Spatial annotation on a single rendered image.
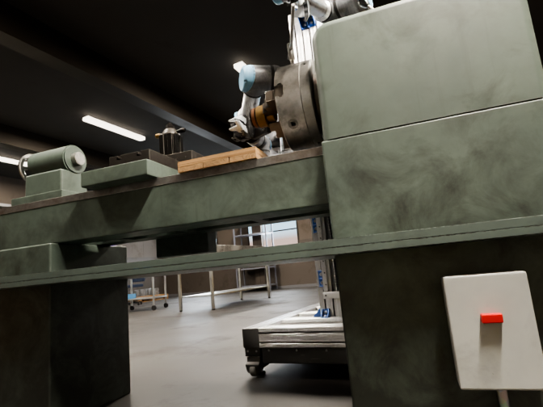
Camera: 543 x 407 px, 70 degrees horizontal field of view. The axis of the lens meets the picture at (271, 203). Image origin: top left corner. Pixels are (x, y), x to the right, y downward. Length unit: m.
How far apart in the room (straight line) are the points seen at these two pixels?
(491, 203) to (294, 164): 0.57
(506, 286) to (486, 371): 0.20
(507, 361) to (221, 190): 0.93
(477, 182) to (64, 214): 1.47
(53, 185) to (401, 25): 1.52
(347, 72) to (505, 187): 0.54
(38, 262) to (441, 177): 1.48
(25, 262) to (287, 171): 1.12
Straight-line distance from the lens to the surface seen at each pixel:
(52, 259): 1.75
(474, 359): 1.08
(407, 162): 1.16
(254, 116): 1.51
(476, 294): 1.06
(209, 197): 1.36
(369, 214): 1.14
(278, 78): 1.40
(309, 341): 1.90
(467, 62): 1.26
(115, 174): 1.53
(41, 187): 2.02
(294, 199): 1.24
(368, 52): 1.28
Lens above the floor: 0.49
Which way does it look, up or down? 10 degrees up
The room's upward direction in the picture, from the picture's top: 5 degrees counter-clockwise
